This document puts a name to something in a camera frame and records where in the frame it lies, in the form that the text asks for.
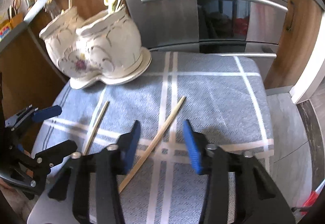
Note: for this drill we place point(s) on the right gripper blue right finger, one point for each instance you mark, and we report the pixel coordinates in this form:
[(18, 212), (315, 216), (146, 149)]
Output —
[(196, 144)]

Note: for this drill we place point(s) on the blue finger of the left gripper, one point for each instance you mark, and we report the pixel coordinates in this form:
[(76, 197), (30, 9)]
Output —
[(44, 114), (54, 155)]

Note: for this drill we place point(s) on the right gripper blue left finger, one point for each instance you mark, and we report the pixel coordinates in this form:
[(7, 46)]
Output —
[(127, 146)]

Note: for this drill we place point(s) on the wooden cabinet door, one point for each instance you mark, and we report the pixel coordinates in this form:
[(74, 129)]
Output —
[(29, 76)]

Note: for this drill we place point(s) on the blue plaid cloth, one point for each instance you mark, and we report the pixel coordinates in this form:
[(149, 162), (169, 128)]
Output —
[(224, 99)]

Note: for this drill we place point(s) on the white ceramic double utensil holder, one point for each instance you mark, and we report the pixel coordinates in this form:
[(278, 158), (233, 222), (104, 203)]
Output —
[(106, 47)]

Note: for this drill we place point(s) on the wooden knife block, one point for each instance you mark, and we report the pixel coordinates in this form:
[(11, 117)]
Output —
[(16, 20)]

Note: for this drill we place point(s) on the stainless steel oven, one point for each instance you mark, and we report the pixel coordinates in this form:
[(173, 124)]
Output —
[(253, 27)]

